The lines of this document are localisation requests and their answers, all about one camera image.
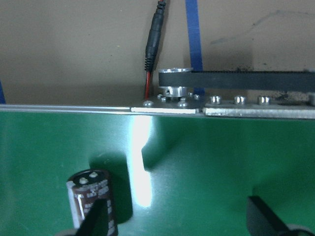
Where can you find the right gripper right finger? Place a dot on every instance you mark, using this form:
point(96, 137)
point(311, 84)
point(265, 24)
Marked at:
point(262, 221)

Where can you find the dark cylindrical capacitor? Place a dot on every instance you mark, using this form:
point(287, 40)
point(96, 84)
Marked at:
point(84, 188)

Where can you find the green conveyor belt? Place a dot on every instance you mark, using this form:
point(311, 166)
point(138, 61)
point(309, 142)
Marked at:
point(181, 164)

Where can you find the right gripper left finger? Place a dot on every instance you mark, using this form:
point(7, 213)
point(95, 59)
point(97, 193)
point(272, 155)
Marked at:
point(96, 222)

